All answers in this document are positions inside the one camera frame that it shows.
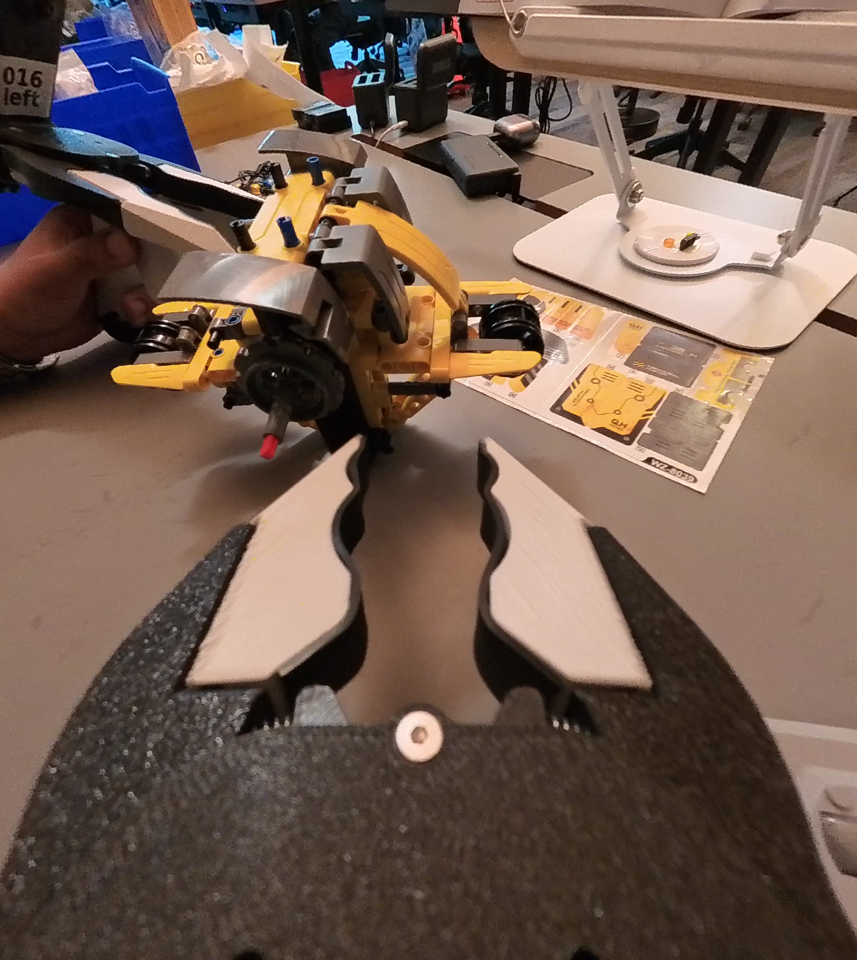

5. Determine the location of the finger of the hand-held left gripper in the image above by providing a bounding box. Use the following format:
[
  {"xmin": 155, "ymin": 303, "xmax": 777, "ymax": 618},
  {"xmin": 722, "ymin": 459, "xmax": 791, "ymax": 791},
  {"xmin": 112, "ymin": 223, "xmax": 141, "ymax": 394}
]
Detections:
[
  {"xmin": 67, "ymin": 168, "xmax": 244, "ymax": 260},
  {"xmin": 138, "ymin": 159, "xmax": 266, "ymax": 220}
]

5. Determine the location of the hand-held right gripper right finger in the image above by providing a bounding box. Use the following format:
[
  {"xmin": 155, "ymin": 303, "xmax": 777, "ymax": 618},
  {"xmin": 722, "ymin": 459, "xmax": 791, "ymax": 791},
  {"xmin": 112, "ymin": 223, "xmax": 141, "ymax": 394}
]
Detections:
[{"xmin": 473, "ymin": 437, "xmax": 655, "ymax": 725}]

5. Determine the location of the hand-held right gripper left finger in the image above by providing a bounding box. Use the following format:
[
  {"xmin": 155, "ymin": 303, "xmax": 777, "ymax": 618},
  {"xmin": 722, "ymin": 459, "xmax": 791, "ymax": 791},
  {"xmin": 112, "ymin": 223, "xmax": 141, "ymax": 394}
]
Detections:
[{"xmin": 184, "ymin": 433, "xmax": 370, "ymax": 725}]

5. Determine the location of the yellow grey brick toy vehicle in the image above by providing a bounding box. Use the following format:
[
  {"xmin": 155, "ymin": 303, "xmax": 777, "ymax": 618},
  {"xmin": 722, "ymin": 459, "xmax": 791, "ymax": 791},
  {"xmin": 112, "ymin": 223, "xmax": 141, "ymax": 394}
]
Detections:
[{"xmin": 109, "ymin": 127, "xmax": 547, "ymax": 460}]

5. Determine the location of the white metal book stand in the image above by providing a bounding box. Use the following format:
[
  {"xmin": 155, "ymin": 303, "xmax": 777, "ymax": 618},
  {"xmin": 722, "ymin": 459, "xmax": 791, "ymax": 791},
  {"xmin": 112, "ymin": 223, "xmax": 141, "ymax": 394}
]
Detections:
[{"xmin": 468, "ymin": 0, "xmax": 857, "ymax": 351}]

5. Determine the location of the person's left hand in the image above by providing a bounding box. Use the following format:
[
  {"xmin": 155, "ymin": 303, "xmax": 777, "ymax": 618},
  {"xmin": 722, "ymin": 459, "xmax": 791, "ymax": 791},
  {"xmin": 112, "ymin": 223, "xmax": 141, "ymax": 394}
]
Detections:
[{"xmin": 0, "ymin": 204, "xmax": 163, "ymax": 354}]

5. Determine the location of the yellow box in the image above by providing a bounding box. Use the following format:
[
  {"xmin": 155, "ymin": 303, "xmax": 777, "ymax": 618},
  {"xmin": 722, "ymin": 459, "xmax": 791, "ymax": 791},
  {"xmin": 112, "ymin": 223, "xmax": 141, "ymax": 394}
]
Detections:
[{"xmin": 173, "ymin": 71, "xmax": 302, "ymax": 151}]

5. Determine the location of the clear plastic bag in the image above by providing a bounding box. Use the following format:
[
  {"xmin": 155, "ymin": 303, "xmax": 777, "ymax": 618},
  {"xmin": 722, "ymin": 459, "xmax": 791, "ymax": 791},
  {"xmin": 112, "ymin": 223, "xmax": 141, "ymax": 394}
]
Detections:
[{"xmin": 158, "ymin": 22, "xmax": 304, "ymax": 102}]

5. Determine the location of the black battery pack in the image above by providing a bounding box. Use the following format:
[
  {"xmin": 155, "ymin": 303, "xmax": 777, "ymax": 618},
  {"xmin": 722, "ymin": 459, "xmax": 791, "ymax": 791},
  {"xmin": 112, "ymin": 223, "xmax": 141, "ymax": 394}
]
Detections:
[{"xmin": 292, "ymin": 103, "xmax": 347, "ymax": 136}]

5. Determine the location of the printed cardboard box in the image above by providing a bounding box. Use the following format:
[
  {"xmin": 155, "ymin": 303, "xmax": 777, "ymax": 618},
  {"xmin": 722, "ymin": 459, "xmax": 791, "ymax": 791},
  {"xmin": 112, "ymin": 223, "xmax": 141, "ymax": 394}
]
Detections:
[{"xmin": 132, "ymin": 0, "xmax": 199, "ymax": 57}]

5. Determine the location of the small black charger dock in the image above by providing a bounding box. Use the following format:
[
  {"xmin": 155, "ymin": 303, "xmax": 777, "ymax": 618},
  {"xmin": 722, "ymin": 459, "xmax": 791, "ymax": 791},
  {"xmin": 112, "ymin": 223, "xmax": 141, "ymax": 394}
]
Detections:
[{"xmin": 352, "ymin": 71, "xmax": 390, "ymax": 130}]

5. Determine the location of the yellow grey sticker sheet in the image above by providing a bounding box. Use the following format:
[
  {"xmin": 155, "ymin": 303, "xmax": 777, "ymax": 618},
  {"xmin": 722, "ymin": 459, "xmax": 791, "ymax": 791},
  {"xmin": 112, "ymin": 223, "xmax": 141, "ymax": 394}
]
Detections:
[{"xmin": 452, "ymin": 281, "xmax": 776, "ymax": 495}]

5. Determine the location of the black upright charger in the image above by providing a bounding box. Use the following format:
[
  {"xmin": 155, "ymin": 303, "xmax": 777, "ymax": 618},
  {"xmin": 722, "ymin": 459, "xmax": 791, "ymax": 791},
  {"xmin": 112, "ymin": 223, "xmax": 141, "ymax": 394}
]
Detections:
[{"xmin": 394, "ymin": 33, "xmax": 451, "ymax": 130}]

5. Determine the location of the flat black box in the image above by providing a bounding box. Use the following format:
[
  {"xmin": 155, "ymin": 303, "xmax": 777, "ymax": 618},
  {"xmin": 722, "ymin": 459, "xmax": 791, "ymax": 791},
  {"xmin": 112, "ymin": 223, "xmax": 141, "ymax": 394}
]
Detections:
[{"xmin": 437, "ymin": 132, "xmax": 523, "ymax": 198}]

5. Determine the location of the small silver case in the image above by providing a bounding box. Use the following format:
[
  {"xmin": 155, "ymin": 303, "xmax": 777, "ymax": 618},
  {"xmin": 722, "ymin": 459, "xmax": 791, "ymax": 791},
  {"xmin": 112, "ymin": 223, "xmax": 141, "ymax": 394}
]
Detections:
[{"xmin": 494, "ymin": 114, "xmax": 544, "ymax": 147}]

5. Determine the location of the grey studded plate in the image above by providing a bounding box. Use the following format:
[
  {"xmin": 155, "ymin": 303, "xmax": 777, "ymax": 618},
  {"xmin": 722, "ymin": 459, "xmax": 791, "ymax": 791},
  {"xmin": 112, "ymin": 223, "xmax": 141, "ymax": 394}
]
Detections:
[{"xmin": 766, "ymin": 716, "xmax": 857, "ymax": 960}]

